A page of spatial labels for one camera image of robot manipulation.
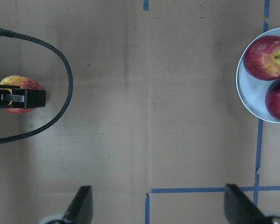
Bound red plate apple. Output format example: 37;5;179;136
243;35;280;81
265;82;280;120

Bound red plate apple left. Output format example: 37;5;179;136
265;82;280;120

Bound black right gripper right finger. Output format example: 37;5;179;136
224;184;280;224

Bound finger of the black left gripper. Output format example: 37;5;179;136
0;84;46;109

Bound red plate apple front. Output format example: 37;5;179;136
243;35;280;81

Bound light blue plate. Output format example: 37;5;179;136
236;28;280;123

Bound yellow-red apple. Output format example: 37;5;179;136
0;75;42;114

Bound black braided camera cable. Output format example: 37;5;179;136
0;26;74;146

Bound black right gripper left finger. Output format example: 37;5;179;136
62;186;93;224

